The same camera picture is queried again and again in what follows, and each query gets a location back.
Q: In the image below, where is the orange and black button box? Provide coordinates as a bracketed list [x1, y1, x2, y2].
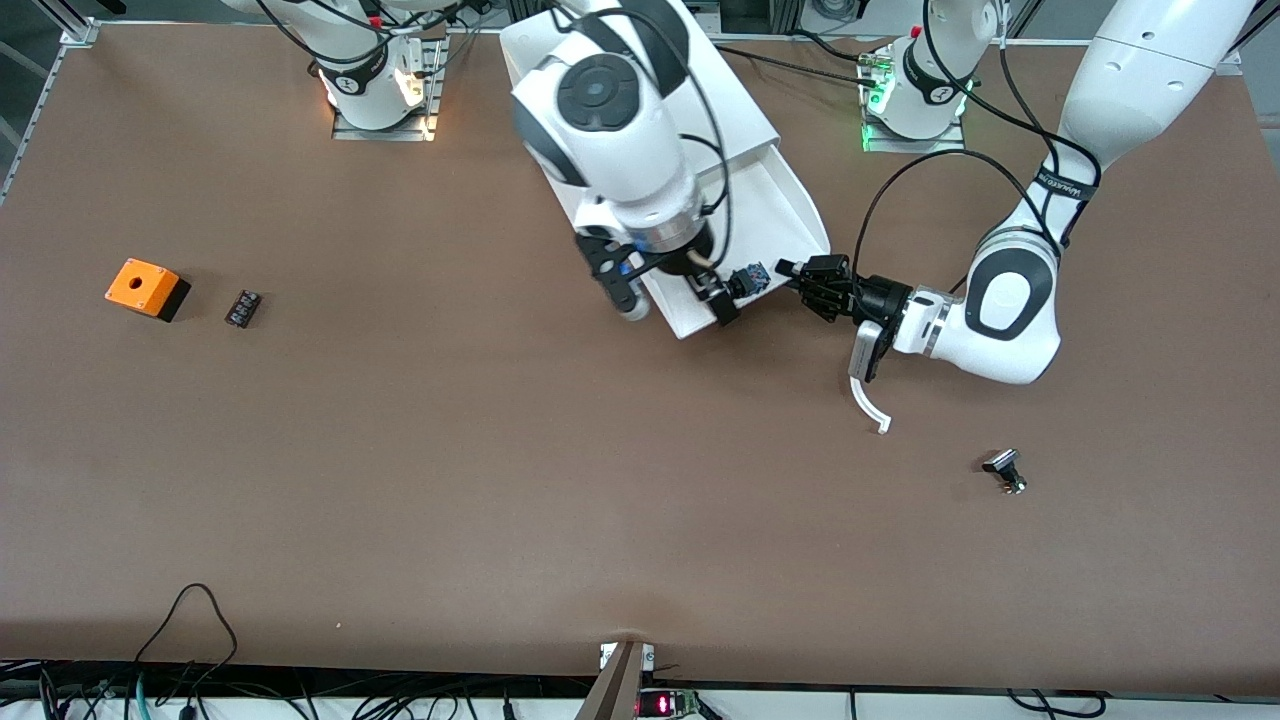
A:
[104, 258, 192, 324]

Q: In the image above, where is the black looped cable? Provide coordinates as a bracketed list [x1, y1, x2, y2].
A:
[134, 583, 239, 693]

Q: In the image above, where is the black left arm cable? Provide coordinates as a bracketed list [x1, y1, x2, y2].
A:
[853, 0, 1103, 293]

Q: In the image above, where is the white drawer cabinet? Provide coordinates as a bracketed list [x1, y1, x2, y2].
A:
[499, 0, 782, 241]

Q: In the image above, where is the aluminium frame corner profile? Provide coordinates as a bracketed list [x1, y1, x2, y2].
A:
[35, 0, 103, 48]

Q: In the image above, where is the white curved plastic arc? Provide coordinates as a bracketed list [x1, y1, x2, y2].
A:
[848, 375, 893, 436]

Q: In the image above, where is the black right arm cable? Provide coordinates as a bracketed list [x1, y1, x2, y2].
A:
[255, 0, 734, 276]

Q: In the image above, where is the black cable to arm base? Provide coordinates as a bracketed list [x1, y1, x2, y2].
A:
[708, 28, 889, 91]

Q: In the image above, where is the device with red display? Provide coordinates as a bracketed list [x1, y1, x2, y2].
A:
[637, 689, 703, 720]

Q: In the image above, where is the white drawer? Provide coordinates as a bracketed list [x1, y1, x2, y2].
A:
[640, 142, 832, 340]

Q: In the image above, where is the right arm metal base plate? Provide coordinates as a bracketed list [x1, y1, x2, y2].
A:
[331, 25, 448, 142]

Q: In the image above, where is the grey camera stand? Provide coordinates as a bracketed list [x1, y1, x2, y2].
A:
[573, 640, 657, 720]

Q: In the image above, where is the black push button part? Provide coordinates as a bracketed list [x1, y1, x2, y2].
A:
[981, 448, 1029, 496]

